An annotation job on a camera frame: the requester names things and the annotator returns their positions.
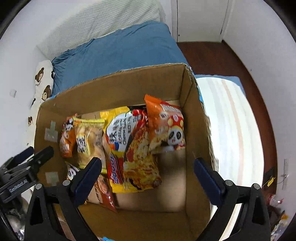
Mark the brown snack packet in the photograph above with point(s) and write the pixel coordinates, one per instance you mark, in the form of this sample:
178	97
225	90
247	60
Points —
104	192

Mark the blue bed sheet mattress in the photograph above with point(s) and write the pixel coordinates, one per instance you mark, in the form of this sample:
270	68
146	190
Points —
145	44

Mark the black floor power socket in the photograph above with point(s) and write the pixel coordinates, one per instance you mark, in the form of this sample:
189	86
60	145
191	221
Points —
269	177

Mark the white room door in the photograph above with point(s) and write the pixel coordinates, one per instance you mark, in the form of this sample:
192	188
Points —
199	21

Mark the bear print white pillow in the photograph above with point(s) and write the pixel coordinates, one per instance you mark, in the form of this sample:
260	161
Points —
43	90

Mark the grey padded headboard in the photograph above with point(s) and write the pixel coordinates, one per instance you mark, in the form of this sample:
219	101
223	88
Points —
97	19

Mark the orange panda snack bag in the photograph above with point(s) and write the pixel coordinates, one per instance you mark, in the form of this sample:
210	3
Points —
68	139
166	126

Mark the yellow biscuit snack bag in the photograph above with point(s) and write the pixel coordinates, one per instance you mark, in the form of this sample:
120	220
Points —
88	134

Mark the open cardboard milk box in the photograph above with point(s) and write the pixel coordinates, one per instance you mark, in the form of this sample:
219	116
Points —
176	210

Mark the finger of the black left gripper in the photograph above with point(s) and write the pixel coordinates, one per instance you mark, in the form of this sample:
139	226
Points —
39	159
19	158

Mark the yellow cheese buldak noodle pack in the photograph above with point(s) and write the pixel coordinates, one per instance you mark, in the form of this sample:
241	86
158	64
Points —
131	167

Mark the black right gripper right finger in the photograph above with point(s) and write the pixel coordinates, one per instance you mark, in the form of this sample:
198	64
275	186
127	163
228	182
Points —
253	219

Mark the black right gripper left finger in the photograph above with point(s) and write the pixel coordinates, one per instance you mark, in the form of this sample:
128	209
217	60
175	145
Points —
42	222

